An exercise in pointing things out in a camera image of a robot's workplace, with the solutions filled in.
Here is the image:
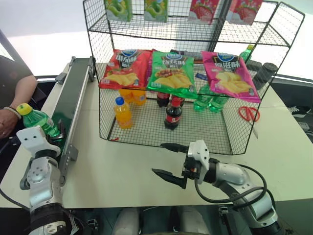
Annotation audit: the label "cola bottle red label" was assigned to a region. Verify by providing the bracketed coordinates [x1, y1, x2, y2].
[164, 96, 183, 131]

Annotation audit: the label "black cylinder container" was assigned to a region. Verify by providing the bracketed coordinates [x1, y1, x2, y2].
[252, 62, 279, 91]

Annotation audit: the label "green potato chip bag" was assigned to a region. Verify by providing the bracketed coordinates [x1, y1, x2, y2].
[145, 49, 199, 100]

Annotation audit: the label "beaded bracelet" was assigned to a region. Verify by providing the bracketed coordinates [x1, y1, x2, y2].
[2, 105, 23, 120]

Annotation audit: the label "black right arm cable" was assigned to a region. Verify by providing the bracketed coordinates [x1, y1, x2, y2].
[194, 164, 269, 204]

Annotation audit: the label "red strawberry drink carton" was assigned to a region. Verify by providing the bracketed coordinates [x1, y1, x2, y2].
[188, 0, 222, 26]

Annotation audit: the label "green apple juice carton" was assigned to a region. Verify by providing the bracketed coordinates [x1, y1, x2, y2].
[143, 0, 169, 24]

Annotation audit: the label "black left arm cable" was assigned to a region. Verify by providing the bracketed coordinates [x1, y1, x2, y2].
[0, 188, 30, 212]

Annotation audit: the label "person hand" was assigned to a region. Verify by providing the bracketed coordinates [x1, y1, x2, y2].
[0, 107, 20, 141]

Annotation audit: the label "black conveyor belt unit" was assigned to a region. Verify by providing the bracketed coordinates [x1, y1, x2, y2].
[46, 55, 96, 188]

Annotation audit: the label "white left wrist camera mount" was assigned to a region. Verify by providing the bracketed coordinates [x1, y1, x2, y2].
[16, 125, 61, 160]

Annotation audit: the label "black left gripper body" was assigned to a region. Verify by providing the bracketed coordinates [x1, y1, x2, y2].
[46, 140, 62, 150]

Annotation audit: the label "green soda bottle yellow cap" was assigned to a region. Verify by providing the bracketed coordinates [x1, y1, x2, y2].
[16, 103, 62, 138]

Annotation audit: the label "person black shirt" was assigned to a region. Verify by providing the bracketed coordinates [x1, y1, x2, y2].
[0, 54, 34, 87]

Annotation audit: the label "pink potato chip bag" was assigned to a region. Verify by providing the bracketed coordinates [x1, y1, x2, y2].
[201, 50, 262, 103]

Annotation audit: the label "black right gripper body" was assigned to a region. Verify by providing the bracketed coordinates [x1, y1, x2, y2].
[181, 154, 199, 182]

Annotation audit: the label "red strawberry snack packets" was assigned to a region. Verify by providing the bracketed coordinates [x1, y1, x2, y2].
[225, 0, 264, 26]

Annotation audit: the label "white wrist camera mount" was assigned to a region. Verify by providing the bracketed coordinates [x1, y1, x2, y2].
[16, 125, 61, 160]
[186, 140, 210, 185]

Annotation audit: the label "green snack packets hanging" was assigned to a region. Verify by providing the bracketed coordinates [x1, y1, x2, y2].
[103, 0, 134, 23]

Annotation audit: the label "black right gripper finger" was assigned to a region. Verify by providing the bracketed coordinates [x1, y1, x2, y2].
[160, 142, 189, 154]
[151, 168, 188, 190]

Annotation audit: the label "black wire mesh rack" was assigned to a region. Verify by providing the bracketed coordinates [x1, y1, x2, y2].
[82, 0, 306, 155]

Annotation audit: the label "pale rounded knee cover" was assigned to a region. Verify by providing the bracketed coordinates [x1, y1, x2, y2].
[112, 208, 140, 235]
[179, 206, 211, 235]

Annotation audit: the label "red handled scissors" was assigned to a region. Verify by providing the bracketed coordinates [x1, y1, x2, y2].
[238, 105, 261, 140]

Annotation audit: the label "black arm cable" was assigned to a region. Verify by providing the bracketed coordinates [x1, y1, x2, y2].
[194, 164, 269, 204]
[0, 188, 30, 212]

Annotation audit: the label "red potato chip bag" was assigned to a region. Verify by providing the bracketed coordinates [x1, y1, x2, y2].
[98, 48, 153, 90]

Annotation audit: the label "orange soda bottle blue cap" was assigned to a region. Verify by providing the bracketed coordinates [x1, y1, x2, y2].
[114, 96, 134, 131]

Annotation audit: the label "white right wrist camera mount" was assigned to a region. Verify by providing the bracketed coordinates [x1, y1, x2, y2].
[186, 140, 210, 185]

